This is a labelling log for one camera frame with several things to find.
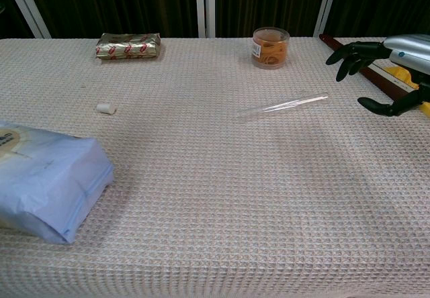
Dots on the blue tissue pack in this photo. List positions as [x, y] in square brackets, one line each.
[43, 180]

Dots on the small white stopper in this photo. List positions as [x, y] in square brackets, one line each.
[105, 107]

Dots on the gold foil snack packet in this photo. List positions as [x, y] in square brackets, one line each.
[127, 45]

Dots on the dark brown long box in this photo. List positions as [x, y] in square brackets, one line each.
[379, 78]

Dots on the clear glass tube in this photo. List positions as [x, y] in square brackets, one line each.
[285, 105]

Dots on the beige waffle-weave tablecloth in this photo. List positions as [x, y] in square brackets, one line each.
[215, 184]

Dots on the yellow object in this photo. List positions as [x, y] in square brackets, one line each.
[399, 73]

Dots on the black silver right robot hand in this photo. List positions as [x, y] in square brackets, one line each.
[406, 48]

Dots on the clear jar of rubber bands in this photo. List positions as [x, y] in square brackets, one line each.
[270, 48]

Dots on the white partition frame post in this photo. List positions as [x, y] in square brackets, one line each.
[30, 9]
[205, 6]
[326, 6]

